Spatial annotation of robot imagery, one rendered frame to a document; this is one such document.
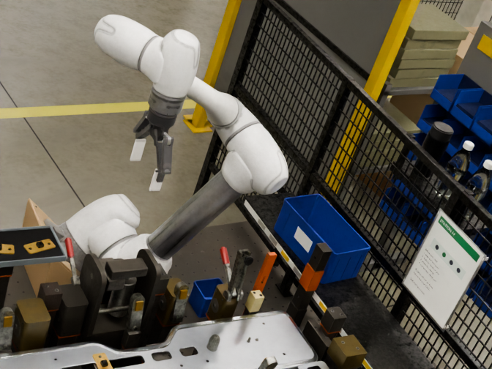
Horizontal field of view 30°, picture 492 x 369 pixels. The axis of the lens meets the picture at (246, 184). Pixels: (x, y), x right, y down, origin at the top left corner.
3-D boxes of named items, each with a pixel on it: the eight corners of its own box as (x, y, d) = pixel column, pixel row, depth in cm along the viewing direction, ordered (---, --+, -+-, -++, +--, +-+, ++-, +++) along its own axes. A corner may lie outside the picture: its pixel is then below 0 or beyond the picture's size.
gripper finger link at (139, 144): (136, 140, 247) (135, 138, 247) (130, 161, 251) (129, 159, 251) (146, 140, 249) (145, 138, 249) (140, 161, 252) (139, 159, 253)
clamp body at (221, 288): (193, 381, 296) (224, 300, 278) (181, 359, 303) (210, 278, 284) (211, 378, 300) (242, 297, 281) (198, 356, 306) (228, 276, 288)
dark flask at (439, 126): (419, 180, 296) (442, 133, 286) (406, 166, 301) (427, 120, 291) (436, 179, 300) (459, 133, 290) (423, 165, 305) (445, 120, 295)
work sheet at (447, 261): (442, 332, 281) (486, 255, 265) (400, 282, 296) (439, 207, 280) (447, 332, 282) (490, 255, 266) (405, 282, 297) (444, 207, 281)
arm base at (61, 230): (36, 214, 305) (50, 204, 305) (67, 240, 324) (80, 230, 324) (57, 254, 295) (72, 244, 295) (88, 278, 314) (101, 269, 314)
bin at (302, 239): (321, 285, 302) (335, 255, 295) (271, 227, 321) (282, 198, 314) (358, 277, 312) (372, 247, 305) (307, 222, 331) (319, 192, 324)
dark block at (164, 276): (122, 380, 287) (154, 280, 265) (114, 364, 291) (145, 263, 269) (136, 378, 289) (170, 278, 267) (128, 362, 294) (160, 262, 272)
